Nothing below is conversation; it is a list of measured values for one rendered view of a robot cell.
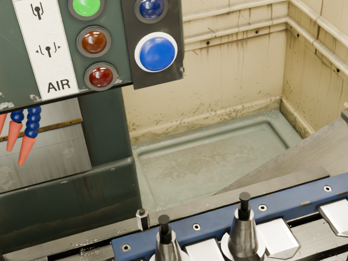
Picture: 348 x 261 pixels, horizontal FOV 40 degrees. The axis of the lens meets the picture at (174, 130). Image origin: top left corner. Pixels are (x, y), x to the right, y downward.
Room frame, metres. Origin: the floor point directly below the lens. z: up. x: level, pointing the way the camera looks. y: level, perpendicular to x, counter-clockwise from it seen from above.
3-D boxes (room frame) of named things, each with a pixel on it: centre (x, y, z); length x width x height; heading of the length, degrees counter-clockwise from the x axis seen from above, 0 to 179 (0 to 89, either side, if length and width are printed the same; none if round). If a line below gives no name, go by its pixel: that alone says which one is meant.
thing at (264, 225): (0.43, -0.14, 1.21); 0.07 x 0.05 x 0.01; 14
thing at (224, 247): (0.42, -0.08, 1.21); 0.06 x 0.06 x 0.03
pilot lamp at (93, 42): (0.33, 0.06, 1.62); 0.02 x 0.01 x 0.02; 104
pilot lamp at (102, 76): (0.33, 0.06, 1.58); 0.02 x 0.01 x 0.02; 104
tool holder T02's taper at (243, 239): (0.42, -0.08, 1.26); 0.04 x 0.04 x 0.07
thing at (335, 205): (0.46, -0.24, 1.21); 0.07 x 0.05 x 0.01; 14
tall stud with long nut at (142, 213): (0.68, 0.08, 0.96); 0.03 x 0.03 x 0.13
